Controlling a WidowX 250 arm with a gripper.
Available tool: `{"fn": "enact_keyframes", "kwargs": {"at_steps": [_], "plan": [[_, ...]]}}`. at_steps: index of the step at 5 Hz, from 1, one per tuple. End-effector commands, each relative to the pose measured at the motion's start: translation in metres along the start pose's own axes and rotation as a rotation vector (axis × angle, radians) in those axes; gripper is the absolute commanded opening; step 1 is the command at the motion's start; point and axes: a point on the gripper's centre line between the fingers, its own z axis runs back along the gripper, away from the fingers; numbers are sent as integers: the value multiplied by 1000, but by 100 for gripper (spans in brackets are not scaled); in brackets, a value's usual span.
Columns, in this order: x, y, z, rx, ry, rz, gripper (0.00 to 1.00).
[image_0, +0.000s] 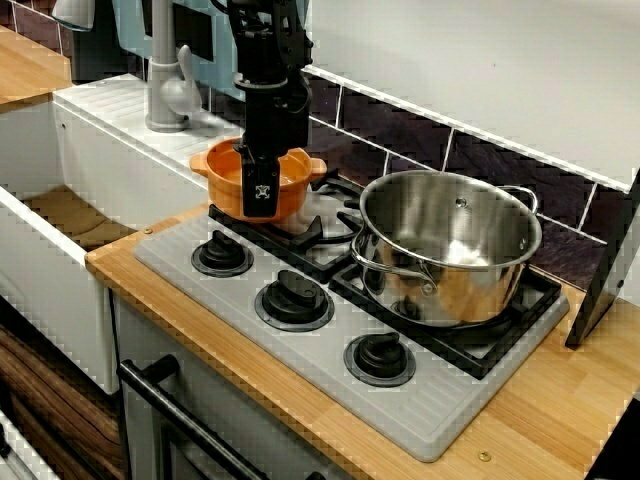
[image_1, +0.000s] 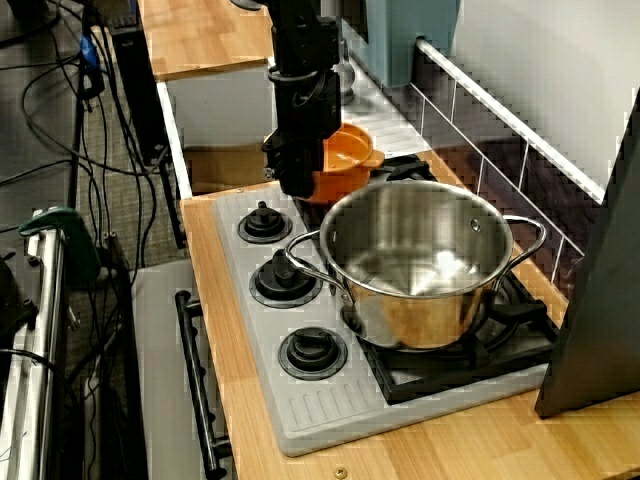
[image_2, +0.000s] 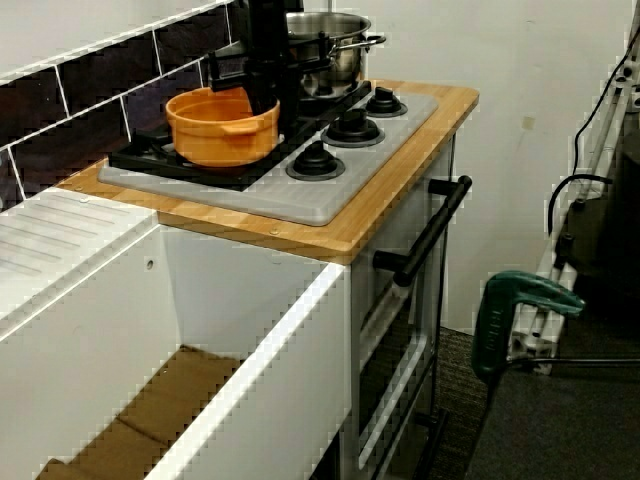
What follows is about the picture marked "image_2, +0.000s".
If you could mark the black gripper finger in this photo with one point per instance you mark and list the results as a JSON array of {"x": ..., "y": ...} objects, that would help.
[
  {"x": 291, "y": 100},
  {"x": 264, "y": 95}
]

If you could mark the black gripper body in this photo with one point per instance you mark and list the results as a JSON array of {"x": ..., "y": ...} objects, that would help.
[{"x": 267, "y": 30}]

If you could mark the orange plastic pot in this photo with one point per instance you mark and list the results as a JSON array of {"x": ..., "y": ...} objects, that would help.
[{"x": 215, "y": 137}]

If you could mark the black burner grate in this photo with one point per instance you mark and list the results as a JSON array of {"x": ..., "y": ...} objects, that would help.
[
  {"x": 345, "y": 102},
  {"x": 150, "y": 162}
]

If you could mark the stainless steel pot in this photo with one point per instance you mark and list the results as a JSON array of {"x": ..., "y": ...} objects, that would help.
[{"x": 345, "y": 65}]

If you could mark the black stove knob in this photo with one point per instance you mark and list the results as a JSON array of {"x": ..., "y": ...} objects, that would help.
[
  {"x": 315, "y": 162},
  {"x": 352, "y": 127},
  {"x": 385, "y": 102}
]

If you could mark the grey toy stove panel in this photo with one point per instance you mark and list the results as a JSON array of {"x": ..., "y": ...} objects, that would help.
[{"x": 310, "y": 200}]

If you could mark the dark tile backsplash panel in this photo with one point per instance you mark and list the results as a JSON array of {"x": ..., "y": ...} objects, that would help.
[{"x": 100, "y": 75}]

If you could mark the white toy kitchen cabinet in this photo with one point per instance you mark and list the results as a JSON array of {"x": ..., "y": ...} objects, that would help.
[{"x": 356, "y": 325}]

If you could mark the white toy sink basin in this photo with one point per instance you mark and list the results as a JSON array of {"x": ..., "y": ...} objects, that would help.
[{"x": 250, "y": 400}]

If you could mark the brown cardboard sheet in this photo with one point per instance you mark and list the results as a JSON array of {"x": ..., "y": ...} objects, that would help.
[{"x": 165, "y": 400}]

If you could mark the black equipment box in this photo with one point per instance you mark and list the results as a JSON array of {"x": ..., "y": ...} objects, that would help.
[{"x": 615, "y": 225}]

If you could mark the silver aluminium frame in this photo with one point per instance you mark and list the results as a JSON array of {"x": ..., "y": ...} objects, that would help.
[{"x": 530, "y": 345}]

